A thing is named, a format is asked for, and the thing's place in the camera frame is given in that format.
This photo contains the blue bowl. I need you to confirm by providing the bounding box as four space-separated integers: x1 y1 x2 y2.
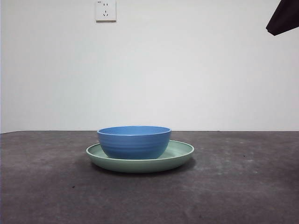
97 126 172 161

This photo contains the green plate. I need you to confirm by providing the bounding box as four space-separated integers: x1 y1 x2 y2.
85 140 195 174

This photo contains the white wall socket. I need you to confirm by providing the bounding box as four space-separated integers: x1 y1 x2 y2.
95 0 117 23

